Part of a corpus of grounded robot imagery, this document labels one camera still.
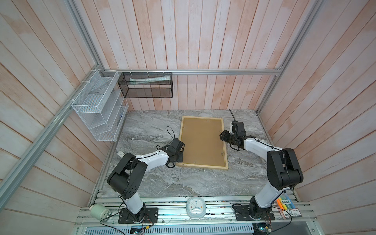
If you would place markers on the paper in black basket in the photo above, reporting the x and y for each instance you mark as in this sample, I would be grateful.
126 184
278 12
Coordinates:
142 80

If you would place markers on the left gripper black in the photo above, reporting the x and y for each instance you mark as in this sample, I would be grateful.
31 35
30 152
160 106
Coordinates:
180 159

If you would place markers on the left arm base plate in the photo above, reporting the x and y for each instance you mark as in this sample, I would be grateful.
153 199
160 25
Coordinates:
145 215

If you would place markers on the light wooden picture frame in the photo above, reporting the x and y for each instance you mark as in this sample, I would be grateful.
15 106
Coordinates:
202 167

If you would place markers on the small white square tag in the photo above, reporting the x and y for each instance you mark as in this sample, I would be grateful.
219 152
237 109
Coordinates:
120 153

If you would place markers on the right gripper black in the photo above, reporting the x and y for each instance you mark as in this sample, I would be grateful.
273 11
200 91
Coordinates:
226 133

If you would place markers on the pack of coloured highlighters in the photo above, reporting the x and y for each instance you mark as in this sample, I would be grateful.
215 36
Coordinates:
286 207

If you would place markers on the white wire mesh shelf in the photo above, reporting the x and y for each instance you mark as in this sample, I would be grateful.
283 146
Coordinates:
101 107

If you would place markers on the black wire mesh basket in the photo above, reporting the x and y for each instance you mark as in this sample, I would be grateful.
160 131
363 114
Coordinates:
145 91

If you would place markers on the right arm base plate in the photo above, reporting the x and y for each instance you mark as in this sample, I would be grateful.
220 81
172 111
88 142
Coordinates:
250 213

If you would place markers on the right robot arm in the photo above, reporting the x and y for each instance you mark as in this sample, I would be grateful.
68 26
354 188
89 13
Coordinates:
283 172

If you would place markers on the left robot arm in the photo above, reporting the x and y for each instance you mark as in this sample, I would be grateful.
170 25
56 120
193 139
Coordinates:
127 176

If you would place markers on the white desk clock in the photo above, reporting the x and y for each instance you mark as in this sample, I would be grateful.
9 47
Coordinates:
196 207

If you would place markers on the white tape roll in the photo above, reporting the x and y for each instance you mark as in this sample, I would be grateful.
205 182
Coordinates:
100 212

